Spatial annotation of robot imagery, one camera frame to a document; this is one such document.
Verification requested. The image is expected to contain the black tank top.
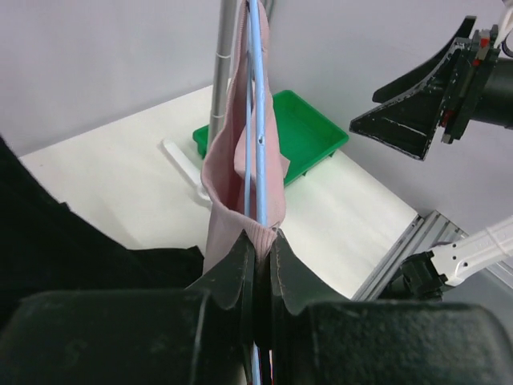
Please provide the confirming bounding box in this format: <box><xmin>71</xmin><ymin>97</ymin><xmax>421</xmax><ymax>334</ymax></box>
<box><xmin>1</xmin><ymin>143</ymin><xmax>204</xmax><ymax>313</ymax></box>

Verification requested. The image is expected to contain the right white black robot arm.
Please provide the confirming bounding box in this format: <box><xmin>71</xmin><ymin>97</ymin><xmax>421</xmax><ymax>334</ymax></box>
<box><xmin>349</xmin><ymin>6</ymin><xmax>512</xmax><ymax>301</ymax></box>

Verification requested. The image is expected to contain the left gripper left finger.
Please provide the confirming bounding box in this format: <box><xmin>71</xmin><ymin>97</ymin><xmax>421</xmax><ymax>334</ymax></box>
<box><xmin>188</xmin><ymin>232</ymin><xmax>256</xmax><ymax>384</ymax></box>

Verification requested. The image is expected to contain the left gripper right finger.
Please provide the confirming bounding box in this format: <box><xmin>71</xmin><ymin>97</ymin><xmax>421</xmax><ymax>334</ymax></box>
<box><xmin>269</xmin><ymin>230</ymin><xmax>349</xmax><ymax>384</ymax></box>

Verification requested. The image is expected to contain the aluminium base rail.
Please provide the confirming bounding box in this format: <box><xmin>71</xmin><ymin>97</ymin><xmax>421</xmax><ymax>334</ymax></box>
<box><xmin>352</xmin><ymin>211</ymin><xmax>467</xmax><ymax>301</ymax></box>

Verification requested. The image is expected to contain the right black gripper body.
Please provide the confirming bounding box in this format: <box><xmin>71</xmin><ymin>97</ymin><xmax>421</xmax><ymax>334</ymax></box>
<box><xmin>440</xmin><ymin>27</ymin><xmax>512</xmax><ymax>144</ymax></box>

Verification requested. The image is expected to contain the light blue wire hanger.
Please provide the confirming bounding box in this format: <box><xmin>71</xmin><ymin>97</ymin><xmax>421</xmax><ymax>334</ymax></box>
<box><xmin>242</xmin><ymin>0</ymin><xmax>270</xmax><ymax>385</ymax></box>

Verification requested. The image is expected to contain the white and silver clothes rack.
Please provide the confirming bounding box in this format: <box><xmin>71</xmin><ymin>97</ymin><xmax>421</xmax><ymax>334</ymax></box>
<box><xmin>162</xmin><ymin>0</ymin><xmax>239</xmax><ymax>207</ymax></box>

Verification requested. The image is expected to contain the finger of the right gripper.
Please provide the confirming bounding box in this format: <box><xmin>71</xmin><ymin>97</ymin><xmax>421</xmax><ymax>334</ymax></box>
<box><xmin>372</xmin><ymin>15</ymin><xmax>476</xmax><ymax>103</ymax></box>
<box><xmin>349</xmin><ymin>46</ymin><xmax>454</xmax><ymax>160</ymax></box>

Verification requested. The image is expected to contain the pink tank top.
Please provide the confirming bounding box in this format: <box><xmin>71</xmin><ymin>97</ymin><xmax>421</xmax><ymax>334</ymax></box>
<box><xmin>201</xmin><ymin>5</ymin><xmax>289</xmax><ymax>271</ymax></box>

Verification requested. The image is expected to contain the green plastic tray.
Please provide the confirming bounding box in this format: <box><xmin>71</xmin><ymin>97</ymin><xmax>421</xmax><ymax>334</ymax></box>
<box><xmin>202</xmin><ymin>89</ymin><xmax>348</xmax><ymax>195</ymax></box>

